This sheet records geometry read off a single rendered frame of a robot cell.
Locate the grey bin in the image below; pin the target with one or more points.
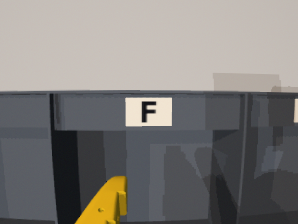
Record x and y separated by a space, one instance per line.
187 170

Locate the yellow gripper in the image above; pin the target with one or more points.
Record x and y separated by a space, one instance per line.
108 204

